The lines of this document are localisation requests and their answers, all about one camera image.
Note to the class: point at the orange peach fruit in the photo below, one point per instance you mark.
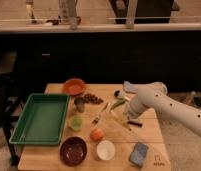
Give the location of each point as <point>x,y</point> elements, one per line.
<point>96,134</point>

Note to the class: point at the small fork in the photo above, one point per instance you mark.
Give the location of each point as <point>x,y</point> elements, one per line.
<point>98,117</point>

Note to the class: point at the green plastic tray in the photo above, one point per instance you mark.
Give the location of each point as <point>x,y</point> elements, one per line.
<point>41,121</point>

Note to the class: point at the white cup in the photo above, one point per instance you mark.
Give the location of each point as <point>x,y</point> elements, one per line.
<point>105,150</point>

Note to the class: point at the green pepper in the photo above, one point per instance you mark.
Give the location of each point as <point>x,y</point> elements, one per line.
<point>117,104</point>

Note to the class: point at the metal cup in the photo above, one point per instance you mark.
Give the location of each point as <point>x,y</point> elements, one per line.
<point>80,104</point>

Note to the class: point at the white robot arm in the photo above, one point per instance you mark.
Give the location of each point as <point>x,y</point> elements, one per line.
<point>154,95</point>

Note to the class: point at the small green cup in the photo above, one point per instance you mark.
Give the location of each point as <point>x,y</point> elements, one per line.
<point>75,123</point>

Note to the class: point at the blue sponge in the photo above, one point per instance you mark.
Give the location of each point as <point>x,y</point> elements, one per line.
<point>139,154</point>

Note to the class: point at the dark purple bowl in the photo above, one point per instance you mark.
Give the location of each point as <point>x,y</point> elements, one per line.
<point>73,151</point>

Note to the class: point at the orange bowl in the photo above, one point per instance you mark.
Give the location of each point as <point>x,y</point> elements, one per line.
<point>74,86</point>

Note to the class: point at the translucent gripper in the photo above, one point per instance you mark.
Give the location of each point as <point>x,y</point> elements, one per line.
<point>120,110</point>

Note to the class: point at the grey folded cloth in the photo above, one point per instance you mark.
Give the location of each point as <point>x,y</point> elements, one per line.
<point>130,88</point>

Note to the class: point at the yellow banana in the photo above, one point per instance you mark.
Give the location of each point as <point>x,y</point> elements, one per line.
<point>120,119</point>

